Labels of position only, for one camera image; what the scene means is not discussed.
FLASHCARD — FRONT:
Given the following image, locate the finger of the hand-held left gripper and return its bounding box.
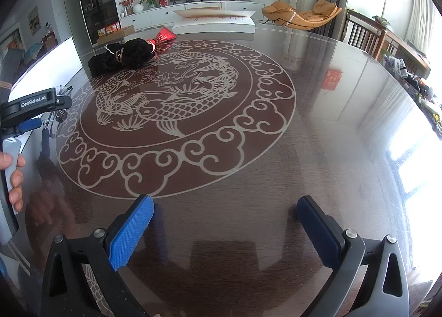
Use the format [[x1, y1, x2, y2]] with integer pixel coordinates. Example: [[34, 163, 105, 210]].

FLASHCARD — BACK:
[[55, 95, 73, 111], [10, 118, 43, 136]]

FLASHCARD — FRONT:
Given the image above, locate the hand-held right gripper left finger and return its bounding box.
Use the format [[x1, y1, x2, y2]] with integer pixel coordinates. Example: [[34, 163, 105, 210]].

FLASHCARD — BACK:
[[41, 194, 155, 317]]

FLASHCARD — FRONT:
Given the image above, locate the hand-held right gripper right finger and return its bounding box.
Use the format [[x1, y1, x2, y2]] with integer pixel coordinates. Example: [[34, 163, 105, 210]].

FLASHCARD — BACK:
[[296, 196, 410, 317]]

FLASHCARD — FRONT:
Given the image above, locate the white storage box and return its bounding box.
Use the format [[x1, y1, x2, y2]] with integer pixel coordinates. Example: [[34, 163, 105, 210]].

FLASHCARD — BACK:
[[7, 37, 85, 152]]

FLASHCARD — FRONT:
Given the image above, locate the person's left hand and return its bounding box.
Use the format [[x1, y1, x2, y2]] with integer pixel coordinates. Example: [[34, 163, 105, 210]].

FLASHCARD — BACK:
[[0, 152, 27, 215]]

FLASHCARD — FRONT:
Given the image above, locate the teal patterned chair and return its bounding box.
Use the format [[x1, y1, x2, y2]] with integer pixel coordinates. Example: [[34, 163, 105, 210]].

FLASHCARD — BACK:
[[22, 43, 42, 65]]

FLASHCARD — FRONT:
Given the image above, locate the black furry cloth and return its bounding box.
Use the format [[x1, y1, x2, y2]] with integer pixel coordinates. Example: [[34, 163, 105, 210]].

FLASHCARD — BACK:
[[88, 38, 156, 78]]

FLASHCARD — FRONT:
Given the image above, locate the brown cardboard box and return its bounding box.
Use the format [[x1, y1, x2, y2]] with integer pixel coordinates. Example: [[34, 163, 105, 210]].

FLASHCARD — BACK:
[[96, 23, 135, 45]]

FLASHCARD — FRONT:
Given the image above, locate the white television cabinet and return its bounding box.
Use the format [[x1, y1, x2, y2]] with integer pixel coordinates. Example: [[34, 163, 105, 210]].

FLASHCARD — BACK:
[[119, 0, 265, 33]]

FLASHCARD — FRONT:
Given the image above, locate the red flower bouquet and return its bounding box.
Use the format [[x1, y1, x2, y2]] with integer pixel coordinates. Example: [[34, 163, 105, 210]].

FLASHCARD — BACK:
[[118, 0, 138, 15]]

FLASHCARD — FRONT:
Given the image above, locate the red packet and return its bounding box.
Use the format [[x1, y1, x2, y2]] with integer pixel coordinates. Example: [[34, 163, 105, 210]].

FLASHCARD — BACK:
[[148, 26, 178, 52]]

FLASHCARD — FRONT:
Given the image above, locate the white flat cardboard box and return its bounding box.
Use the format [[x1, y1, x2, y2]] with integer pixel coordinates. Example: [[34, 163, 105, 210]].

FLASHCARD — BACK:
[[172, 10, 257, 34]]

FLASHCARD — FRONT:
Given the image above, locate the pile of small items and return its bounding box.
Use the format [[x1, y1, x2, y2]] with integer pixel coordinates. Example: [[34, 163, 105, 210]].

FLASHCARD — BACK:
[[383, 55, 442, 138]]

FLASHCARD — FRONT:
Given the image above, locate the dark wooden chair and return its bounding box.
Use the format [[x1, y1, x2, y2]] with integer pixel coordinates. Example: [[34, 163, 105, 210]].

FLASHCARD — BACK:
[[345, 10, 387, 55]]

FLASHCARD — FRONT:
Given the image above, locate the orange lounge chair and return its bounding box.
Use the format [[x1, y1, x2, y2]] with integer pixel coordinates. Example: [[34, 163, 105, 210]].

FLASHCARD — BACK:
[[261, 0, 343, 30]]

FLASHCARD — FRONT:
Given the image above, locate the sheer window curtain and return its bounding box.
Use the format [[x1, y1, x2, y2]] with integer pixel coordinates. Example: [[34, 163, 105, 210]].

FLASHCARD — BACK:
[[406, 0, 436, 48]]

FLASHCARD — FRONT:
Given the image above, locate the framed wall painting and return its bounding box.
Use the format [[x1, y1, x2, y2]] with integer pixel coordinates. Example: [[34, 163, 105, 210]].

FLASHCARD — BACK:
[[28, 6, 39, 35]]

